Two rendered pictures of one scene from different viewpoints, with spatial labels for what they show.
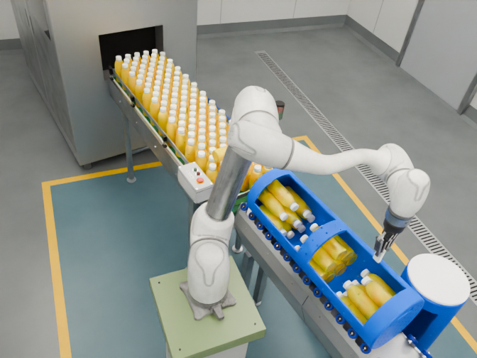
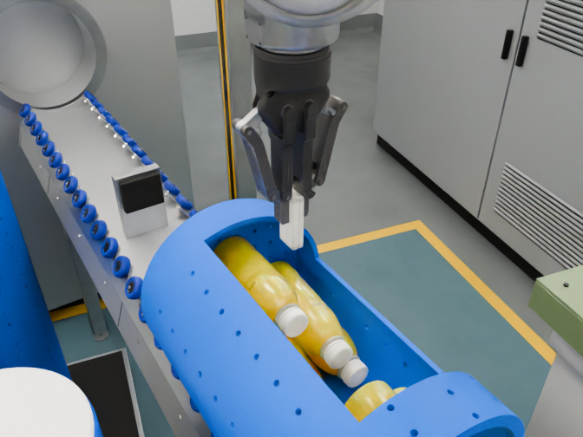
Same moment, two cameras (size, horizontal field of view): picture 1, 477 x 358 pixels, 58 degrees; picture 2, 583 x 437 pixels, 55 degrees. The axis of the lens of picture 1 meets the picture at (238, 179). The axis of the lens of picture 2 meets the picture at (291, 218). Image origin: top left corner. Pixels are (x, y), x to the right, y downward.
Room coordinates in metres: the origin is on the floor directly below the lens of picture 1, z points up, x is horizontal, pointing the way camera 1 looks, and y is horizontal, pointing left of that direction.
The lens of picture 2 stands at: (1.62, -0.53, 1.69)
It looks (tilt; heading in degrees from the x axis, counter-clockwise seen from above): 35 degrees down; 185
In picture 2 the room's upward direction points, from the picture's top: straight up
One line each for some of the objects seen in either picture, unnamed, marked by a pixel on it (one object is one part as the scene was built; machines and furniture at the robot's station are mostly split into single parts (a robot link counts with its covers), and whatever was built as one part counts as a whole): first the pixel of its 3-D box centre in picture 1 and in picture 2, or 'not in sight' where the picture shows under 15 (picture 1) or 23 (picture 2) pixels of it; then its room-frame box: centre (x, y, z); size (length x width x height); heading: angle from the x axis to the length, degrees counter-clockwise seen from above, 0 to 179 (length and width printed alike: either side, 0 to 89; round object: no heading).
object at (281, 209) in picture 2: not in sight; (274, 205); (1.10, -0.59, 1.34); 0.03 x 0.01 x 0.05; 127
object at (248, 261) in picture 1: (244, 284); not in sight; (1.57, -0.12, 0.31); 0.06 x 0.06 x 0.63; 38
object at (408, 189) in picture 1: (409, 189); not in sight; (1.10, -0.57, 1.66); 0.13 x 0.11 x 0.16; 7
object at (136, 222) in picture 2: not in sight; (142, 203); (0.61, -0.94, 1.00); 0.10 x 0.04 x 0.15; 128
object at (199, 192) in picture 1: (194, 182); not in sight; (1.65, 0.22, 1.05); 0.20 x 0.10 x 0.10; 38
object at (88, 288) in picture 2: not in sight; (84, 277); (0.10, -1.43, 0.31); 0.06 x 0.06 x 0.63; 38
